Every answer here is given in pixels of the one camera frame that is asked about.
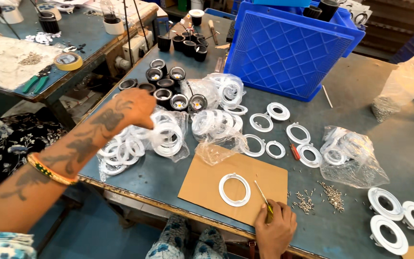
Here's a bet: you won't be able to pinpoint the masking tape roll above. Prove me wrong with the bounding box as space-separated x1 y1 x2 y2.
53 52 84 72

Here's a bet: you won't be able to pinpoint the red handled screwdriver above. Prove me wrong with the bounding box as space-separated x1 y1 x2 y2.
287 134 301 161

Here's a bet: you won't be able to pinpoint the white rimmed black lamp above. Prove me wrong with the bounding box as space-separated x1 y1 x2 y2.
188 9 205 26

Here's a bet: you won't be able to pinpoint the small bag of white rings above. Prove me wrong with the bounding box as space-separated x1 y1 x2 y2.
206 73 246 109

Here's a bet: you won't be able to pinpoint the group of black wired cylinders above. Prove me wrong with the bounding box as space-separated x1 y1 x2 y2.
156 30 209 62

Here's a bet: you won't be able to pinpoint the wide bag of white rings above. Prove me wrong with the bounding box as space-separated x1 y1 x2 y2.
319 125 390 190

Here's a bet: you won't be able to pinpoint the black cylinders in crate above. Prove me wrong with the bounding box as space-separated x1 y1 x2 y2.
302 0 340 22

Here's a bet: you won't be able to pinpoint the person's right hand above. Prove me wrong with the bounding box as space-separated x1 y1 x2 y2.
254 200 298 259

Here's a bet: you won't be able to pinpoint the large bag of white rings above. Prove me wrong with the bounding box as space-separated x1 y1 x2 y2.
97 107 190 182

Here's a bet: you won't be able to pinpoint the person's left hand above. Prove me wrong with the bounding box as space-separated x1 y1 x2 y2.
115 88 157 130

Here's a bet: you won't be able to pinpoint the yellow handled screwdriver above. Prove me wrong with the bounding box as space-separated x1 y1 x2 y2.
253 180 275 224

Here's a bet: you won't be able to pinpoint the white electrical socket box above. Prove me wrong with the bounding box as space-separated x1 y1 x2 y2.
122 29 154 65

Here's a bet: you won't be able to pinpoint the small pile of metal screws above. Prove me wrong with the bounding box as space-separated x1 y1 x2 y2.
287 189 316 215

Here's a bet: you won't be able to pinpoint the wooden handled tool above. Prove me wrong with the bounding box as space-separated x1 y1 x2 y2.
208 19 219 45

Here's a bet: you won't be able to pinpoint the blue plastic crate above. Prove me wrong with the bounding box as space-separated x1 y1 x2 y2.
224 0 366 103

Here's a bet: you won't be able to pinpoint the crumpled bag of white rings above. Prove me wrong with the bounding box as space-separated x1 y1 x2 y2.
191 109 249 166

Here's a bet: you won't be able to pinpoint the group of black lamp housings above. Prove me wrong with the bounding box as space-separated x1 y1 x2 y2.
118 59 208 113

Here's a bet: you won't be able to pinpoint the empty clear plastic bag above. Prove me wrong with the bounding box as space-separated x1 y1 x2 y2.
180 78 219 109

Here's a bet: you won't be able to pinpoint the gold and green bangle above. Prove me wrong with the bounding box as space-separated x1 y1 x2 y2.
27 152 80 186

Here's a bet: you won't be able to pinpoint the neighbouring work table with items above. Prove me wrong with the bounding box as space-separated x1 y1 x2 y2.
0 0 170 105

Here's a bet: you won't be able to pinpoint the long pile of metal screws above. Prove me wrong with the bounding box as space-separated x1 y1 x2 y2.
318 181 346 213

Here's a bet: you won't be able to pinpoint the brown cardboard sheet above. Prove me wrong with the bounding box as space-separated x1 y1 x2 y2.
177 153 289 227

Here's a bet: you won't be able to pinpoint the clear bag of screws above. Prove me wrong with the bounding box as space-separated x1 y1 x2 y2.
371 55 414 123

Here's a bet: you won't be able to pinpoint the person's blue floral trousers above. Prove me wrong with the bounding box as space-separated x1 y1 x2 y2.
145 215 229 259

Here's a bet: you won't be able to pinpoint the single white trim ring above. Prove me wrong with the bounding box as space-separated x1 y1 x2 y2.
218 173 251 208

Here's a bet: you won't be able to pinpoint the green handled pliers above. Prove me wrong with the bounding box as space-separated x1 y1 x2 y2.
22 65 53 95

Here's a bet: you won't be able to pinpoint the group of loose white rings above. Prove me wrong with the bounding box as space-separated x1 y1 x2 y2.
225 102 323 169

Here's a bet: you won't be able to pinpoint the person's blue floral sleeve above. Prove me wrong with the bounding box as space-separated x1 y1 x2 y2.
0 227 37 259

